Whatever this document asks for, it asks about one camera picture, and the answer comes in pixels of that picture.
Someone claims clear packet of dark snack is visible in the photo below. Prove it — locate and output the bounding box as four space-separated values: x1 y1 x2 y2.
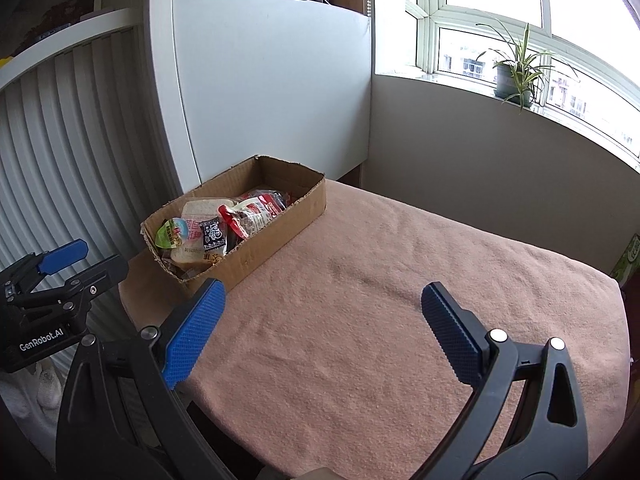
250 189 292 213

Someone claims sliced bread packet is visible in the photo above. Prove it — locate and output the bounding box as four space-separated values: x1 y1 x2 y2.
170 200 241 271

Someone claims jelly cup with colourful lid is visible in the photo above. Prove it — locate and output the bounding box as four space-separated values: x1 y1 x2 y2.
155 216 191 248

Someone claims white shoe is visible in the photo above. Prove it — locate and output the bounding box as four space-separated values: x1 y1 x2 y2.
0 355 66 431

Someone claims brown cardboard box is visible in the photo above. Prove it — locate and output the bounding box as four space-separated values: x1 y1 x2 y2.
140 155 327 301

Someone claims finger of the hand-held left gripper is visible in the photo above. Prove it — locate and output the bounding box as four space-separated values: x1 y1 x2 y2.
64 253 130 312
0 238 90 295

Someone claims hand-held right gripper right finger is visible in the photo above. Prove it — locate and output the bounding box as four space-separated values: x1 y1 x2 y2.
414 281 591 480

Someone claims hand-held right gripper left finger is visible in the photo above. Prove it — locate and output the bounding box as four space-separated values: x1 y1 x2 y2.
54 278 236 480

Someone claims black patterned snack packet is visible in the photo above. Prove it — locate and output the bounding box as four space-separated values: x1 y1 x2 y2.
200 216 228 252

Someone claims potted spider plant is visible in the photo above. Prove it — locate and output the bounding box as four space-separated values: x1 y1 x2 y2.
475 17 581 111

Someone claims red and white snack packet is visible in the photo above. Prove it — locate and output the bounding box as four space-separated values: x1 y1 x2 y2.
218 196 273 240

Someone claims white cabinet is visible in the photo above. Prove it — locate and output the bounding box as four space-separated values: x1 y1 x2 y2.
142 0 373 201

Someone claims green gift bag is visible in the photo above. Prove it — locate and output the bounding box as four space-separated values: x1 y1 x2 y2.
610 232 640 288

